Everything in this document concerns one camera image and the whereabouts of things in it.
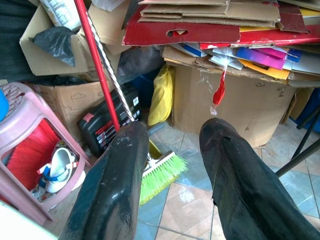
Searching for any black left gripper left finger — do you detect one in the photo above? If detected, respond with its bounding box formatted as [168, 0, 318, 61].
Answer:
[59, 121, 150, 240]

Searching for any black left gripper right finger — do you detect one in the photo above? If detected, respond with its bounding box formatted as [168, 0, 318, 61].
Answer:
[199, 118, 320, 240]

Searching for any white blue sneaker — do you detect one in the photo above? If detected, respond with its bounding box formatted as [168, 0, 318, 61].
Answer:
[36, 146, 79, 194]

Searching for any black plastic tool case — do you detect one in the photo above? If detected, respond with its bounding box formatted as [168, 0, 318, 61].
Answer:
[77, 87, 142, 158]

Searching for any black metal chair leg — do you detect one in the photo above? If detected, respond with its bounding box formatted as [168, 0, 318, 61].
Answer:
[275, 104, 320, 178]

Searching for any large brown cardboard box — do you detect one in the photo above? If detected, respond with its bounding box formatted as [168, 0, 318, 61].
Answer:
[171, 65, 297, 148]

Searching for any small brown cardboard box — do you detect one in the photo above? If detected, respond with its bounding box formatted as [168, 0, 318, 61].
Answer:
[37, 80, 114, 141]

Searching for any red ribbon with clear tape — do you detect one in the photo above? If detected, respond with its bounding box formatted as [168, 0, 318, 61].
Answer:
[209, 56, 230, 116]

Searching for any yellow plastic bag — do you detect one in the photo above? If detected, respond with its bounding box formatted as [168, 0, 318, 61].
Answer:
[147, 64, 175, 127]

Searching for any blue plastic bin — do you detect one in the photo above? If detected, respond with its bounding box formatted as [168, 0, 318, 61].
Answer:
[130, 70, 161, 115]

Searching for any pink plastic stool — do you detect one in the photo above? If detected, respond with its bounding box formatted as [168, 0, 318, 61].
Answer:
[0, 82, 92, 225]

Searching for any yellow flattened carton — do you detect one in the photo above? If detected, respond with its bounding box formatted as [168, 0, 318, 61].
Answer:
[237, 58, 291, 81]

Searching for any dark grey plastic bag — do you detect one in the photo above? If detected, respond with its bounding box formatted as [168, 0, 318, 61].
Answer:
[116, 45, 166, 85]

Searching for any purple flattened carton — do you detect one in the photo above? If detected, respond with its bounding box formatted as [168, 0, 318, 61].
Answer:
[235, 46, 288, 70]

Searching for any blue round object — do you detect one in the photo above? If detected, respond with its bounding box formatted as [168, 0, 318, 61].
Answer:
[0, 87, 10, 123]

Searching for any open brown cardboard box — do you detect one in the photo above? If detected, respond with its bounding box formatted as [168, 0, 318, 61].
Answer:
[19, 2, 122, 77]

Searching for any black plastic bag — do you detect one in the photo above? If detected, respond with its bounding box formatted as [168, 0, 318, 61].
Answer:
[28, 26, 77, 68]

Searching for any red flattened cardboard sheet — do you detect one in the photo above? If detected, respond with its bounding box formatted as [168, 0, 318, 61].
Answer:
[121, 4, 320, 47]

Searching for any brown flattened corrugated cardboard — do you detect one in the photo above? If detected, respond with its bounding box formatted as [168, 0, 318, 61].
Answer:
[137, 0, 282, 28]

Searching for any white printed plastic bag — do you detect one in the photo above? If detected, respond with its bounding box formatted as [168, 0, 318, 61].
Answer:
[39, 0, 82, 30]

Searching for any green bristle broom striped handle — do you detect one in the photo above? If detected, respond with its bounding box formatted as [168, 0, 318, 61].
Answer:
[86, 13, 189, 206]

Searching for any red broom with red handle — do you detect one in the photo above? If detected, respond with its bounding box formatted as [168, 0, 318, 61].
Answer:
[5, 0, 121, 191]

